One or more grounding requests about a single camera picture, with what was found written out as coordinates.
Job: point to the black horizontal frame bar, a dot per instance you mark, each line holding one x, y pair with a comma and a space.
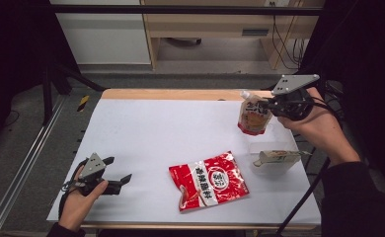
180, 10

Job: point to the white table mat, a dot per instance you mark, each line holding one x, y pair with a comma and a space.
167, 128

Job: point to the wooden desk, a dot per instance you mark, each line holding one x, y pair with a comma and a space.
210, 23

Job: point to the spouted orange sauce pouch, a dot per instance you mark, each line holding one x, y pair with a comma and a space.
254, 122

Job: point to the yellow and black tape piece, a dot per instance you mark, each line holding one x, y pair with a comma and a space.
83, 103

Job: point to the black curtain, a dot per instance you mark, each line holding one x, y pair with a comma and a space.
368, 65
13, 49

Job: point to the red and white seasoning packet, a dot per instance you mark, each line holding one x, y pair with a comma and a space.
210, 182

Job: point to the green and cream food packet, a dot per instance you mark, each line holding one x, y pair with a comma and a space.
279, 157

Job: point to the clear plastic container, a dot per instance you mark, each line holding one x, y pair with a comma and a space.
272, 143

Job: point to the aluminium rail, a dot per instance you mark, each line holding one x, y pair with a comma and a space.
19, 168

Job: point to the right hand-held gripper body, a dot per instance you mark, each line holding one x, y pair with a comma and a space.
292, 98

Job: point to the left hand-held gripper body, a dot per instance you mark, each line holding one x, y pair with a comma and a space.
93, 166

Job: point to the person's right hand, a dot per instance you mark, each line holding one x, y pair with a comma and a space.
322, 131

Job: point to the white cabinet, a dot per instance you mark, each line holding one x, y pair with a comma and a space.
105, 36

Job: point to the person's left hand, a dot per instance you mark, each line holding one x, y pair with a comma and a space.
77, 207

